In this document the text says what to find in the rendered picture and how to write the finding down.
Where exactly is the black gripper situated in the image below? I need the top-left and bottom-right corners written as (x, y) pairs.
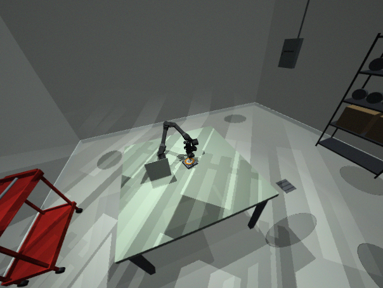
top-left (184, 146), bottom-right (195, 158)

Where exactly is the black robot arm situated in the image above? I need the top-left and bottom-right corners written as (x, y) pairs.
top-left (157, 121), bottom-right (198, 160)

